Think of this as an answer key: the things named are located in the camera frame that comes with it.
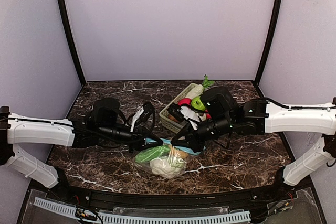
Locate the yellow peach toy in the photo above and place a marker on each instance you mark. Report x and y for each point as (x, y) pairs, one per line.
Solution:
(177, 153)

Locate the white radish with leaves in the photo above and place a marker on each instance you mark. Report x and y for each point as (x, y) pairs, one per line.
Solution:
(199, 88)

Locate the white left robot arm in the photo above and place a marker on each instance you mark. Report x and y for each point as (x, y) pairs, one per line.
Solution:
(105, 122)

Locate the light blue cable duct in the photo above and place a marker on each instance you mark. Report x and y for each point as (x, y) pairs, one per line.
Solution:
(135, 215)

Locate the black left frame post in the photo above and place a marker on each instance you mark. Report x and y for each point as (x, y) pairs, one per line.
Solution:
(70, 41)

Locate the white green cabbage toy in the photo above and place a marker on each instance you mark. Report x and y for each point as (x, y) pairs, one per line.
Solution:
(167, 167)

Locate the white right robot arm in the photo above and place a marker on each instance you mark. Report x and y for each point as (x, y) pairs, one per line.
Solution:
(257, 117)

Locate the clear zip bag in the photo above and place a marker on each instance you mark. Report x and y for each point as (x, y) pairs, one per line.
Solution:
(146, 166)

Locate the black frame post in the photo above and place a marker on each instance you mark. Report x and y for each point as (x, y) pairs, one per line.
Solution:
(70, 41)
(268, 41)

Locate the brown potato toy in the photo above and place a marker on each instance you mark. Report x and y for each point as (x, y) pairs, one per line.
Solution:
(171, 117)

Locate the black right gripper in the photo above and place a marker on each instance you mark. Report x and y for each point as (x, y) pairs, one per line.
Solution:
(191, 138)

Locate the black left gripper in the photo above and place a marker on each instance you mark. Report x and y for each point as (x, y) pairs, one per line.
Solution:
(140, 140)

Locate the green leafy vegetable toy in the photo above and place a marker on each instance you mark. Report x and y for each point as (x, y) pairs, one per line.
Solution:
(147, 155)

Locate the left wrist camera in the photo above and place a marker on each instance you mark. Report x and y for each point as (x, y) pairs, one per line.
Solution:
(146, 111)

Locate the round red fruit toy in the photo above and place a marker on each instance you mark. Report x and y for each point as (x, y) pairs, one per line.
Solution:
(185, 101)

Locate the pale green perforated basket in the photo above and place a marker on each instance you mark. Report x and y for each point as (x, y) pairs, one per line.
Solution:
(168, 120)

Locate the black table edge rail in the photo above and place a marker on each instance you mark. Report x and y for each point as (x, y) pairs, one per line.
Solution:
(255, 199)

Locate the black right frame post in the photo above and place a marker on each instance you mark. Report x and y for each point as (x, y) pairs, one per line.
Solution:
(268, 41)

